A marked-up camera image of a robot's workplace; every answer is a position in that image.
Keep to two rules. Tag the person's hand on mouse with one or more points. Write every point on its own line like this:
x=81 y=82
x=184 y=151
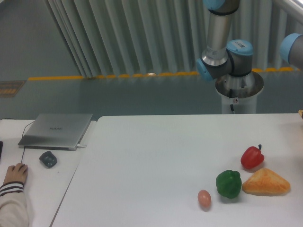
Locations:
x=17 y=173

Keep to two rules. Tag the triangular golden bread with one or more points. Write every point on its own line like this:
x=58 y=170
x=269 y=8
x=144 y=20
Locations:
x=266 y=182

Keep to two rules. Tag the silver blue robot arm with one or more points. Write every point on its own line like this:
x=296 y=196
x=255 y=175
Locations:
x=234 y=58

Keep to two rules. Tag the striped white sleeve forearm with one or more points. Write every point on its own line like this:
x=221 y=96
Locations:
x=13 y=205

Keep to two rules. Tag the dark grey plastic holder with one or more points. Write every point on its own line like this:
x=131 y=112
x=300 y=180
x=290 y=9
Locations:
x=48 y=159

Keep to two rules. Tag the black keyboard edge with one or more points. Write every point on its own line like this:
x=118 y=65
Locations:
x=1 y=149

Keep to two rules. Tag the silver closed laptop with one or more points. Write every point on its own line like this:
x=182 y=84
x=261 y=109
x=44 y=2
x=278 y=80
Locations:
x=56 y=131

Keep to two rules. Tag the white pleated curtain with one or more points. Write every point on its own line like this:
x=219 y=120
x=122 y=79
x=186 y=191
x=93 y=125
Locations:
x=119 y=37

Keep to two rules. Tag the brown egg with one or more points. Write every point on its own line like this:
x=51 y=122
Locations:
x=204 y=198

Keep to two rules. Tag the green bell pepper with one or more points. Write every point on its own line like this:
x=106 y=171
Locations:
x=229 y=184

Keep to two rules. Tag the red bell pepper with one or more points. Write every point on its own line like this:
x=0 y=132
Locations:
x=252 y=157

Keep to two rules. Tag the wooden box corner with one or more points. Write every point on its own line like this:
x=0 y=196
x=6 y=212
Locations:
x=300 y=112

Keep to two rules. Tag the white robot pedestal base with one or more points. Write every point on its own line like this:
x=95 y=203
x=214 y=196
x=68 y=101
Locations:
x=239 y=94

